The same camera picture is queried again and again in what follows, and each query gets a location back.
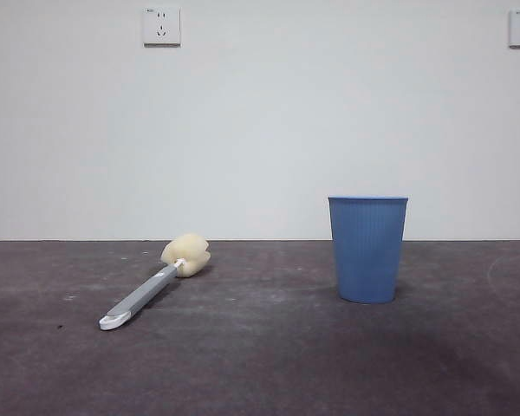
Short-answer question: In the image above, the grey-handled sponge cup brush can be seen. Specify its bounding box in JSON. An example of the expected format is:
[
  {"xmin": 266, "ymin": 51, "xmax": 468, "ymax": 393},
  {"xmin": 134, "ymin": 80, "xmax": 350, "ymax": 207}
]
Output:
[{"xmin": 98, "ymin": 232, "xmax": 212, "ymax": 333}]

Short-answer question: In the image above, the blue ribbed plastic cup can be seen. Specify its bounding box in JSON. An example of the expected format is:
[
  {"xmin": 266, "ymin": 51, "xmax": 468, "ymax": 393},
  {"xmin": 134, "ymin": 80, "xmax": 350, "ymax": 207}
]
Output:
[{"xmin": 327, "ymin": 195, "xmax": 409, "ymax": 304}]

